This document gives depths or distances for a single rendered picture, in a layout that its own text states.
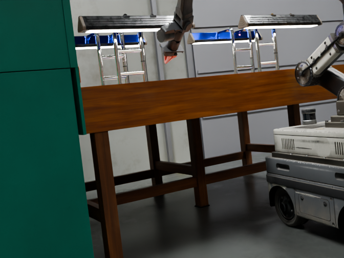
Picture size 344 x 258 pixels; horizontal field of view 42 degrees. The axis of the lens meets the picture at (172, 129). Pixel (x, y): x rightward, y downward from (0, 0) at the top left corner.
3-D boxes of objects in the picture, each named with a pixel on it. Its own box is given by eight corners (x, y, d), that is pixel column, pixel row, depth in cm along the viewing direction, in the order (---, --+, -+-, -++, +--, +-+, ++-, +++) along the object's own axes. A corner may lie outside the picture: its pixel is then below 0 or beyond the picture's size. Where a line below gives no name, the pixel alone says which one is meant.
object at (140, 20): (195, 27, 238) (194, 13, 237) (83, 29, 207) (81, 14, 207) (187, 30, 245) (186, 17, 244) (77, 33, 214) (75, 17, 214)
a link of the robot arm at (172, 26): (193, 22, 193) (182, 9, 196) (173, 26, 186) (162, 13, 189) (184, 43, 201) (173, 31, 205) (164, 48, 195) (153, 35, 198)
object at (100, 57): (134, 103, 267) (125, 27, 264) (102, 107, 257) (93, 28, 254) (121, 105, 283) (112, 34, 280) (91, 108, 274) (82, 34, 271)
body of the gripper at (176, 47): (158, 45, 206) (163, 32, 201) (177, 44, 211) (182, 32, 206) (163, 55, 203) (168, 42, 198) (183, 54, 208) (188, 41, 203)
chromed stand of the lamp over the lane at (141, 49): (167, 100, 232) (157, 13, 229) (132, 104, 222) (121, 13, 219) (150, 102, 249) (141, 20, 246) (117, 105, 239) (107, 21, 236)
